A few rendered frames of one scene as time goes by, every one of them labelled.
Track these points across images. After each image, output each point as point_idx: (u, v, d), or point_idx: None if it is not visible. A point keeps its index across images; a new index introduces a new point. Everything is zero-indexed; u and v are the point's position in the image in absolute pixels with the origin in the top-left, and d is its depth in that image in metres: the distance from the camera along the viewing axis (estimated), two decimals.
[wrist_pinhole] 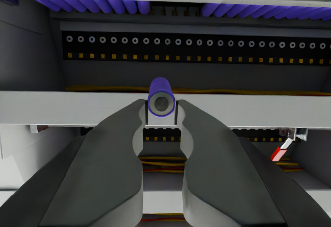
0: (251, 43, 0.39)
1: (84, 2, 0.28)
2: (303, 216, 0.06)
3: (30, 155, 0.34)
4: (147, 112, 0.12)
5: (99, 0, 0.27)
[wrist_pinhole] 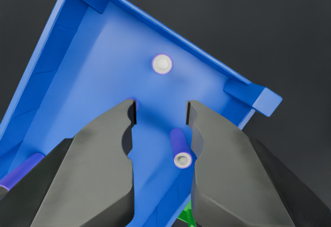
0: None
1: None
2: (314, 223, 0.06)
3: None
4: (135, 112, 0.12)
5: None
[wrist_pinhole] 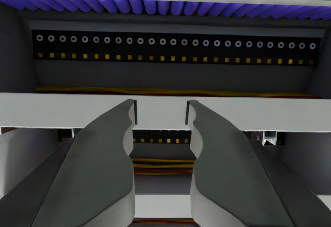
0: (227, 42, 0.37)
1: (43, 0, 0.27)
2: (314, 222, 0.06)
3: None
4: (136, 112, 0.12)
5: None
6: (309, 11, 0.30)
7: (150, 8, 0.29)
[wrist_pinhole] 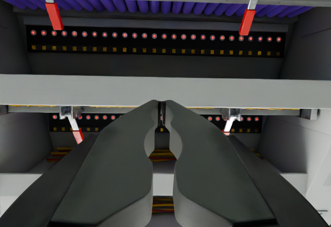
0: (203, 36, 0.42)
1: (42, 0, 0.33)
2: (291, 211, 0.06)
3: None
4: (159, 113, 0.12)
5: None
6: (263, 9, 0.36)
7: (131, 7, 0.35)
